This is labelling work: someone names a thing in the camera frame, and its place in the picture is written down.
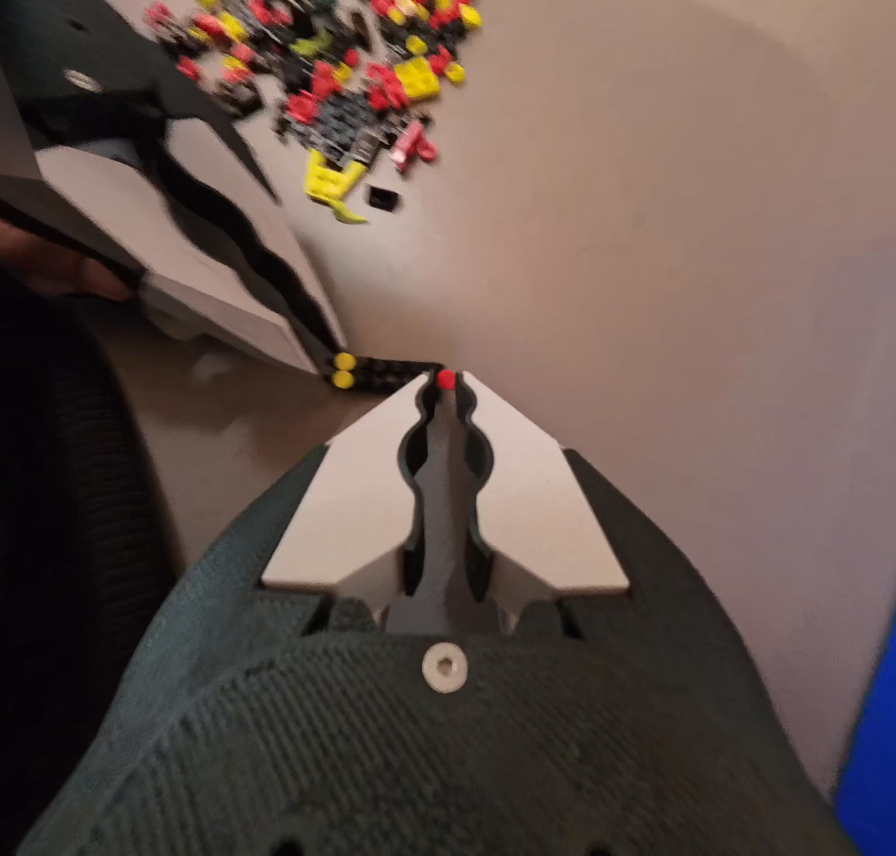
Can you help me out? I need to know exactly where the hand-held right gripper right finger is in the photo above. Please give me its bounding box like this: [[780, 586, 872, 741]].
[[454, 371, 631, 627]]

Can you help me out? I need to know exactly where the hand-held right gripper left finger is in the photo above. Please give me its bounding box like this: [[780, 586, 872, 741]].
[[261, 372, 431, 624]]

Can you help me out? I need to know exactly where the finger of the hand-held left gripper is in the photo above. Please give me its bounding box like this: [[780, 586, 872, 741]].
[[164, 117, 347, 360], [0, 72, 326, 375]]

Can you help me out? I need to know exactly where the black long lego plate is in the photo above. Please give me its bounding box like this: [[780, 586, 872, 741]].
[[323, 355, 445, 396]]

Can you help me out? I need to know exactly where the yellow lego wedge plate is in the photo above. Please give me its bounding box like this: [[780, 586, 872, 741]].
[[303, 149, 368, 204]]

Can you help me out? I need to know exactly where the pile of mixed lego pieces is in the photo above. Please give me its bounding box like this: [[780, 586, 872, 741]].
[[143, 0, 484, 171]]

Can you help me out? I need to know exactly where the red lego bar piece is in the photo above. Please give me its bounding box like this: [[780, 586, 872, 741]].
[[390, 119, 440, 168]]

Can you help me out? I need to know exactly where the person's left hand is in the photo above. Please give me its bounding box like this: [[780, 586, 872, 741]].
[[0, 223, 137, 302]]

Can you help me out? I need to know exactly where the blue plastic bin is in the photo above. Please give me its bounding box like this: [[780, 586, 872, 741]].
[[833, 607, 896, 856]]

